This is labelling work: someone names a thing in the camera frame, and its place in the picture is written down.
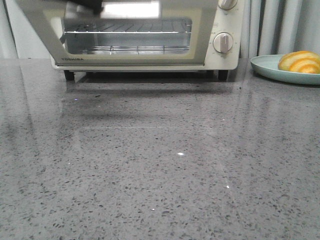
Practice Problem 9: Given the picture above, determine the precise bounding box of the glass oven door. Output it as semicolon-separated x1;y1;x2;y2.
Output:
17;0;218;67

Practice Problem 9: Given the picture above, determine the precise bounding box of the orange striped croissant bread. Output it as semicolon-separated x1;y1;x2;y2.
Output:
277;50;320;74

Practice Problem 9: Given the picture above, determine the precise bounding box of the white Toshiba toaster oven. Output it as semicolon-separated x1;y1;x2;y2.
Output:
49;0;244;81

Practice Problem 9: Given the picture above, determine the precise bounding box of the lower oven control knob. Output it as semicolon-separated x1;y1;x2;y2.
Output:
212;32;234;54

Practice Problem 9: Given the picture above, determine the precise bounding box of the oven control knob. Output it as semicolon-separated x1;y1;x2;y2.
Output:
218;0;238;11
212;32;234;54

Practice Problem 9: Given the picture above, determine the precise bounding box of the upper oven control knob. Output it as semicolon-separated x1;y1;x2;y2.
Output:
218;0;238;11

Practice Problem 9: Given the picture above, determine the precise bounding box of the teal green plate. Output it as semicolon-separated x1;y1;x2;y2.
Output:
250;54;320;86

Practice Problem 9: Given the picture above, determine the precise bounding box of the metal wire oven rack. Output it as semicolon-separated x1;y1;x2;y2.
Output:
63;19;192;35

